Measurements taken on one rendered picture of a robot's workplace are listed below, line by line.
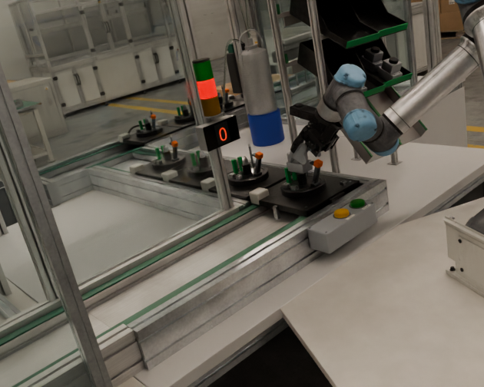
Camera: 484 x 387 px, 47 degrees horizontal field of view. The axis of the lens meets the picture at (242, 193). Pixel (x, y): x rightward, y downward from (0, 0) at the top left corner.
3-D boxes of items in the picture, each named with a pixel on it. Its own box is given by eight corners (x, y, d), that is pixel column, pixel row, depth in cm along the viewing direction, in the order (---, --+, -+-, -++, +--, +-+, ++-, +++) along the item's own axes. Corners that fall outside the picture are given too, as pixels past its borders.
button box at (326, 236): (378, 222, 154) (376, 201, 152) (329, 254, 142) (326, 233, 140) (358, 217, 160) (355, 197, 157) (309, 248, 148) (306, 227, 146)
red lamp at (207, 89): (220, 94, 155) (217, 77, 153) (207, 99, 152) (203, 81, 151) (210, 94, 159) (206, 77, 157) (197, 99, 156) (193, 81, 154)
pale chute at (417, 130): (421, 137, 188) (427, 129, 184) (393, 149, 182) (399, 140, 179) (372, 77, 198) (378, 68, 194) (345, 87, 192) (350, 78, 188)
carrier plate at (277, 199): (360, 186, 168) (359, 179, 167) (307, 217, 154) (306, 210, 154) (302, 176, 186) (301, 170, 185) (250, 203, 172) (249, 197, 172)
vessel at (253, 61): (283, 107, 261) (270, 25, 247) (263, 116, 253) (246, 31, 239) (263, 107, 271) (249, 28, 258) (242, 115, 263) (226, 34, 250)
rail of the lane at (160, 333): (389, 210, 170) (386, 176, 166) (148, 370, 119) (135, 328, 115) (374, 206, 174) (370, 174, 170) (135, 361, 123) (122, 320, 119)
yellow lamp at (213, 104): (224, 111, 157) (220, 94, 155) (211, 117, 154) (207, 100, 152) (213, 110, 161) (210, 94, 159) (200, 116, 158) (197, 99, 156)
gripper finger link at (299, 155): (294, 175, 162) (310, 153, 156) (281, 160, 164) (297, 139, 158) (300, 173, 164) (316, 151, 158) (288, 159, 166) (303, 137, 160)
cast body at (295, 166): (313, 169, 166) (309, 147, 164) (303, 173, 164) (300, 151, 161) (293, 165, 172) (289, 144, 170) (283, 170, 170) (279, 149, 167)
